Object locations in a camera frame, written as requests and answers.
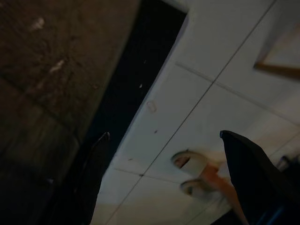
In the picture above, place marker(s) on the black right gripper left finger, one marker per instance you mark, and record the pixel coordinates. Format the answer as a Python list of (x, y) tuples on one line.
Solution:
[(84, 182)]

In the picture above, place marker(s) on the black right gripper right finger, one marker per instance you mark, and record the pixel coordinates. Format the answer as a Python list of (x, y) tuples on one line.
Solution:
[(255, 178)]

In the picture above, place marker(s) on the grey slipper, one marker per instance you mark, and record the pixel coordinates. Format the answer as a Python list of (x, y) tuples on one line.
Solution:
[(190, 162), (199, 187)]

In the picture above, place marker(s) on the brown granite counter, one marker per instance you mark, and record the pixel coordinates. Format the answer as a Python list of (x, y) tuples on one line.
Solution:
[(47, 93)]

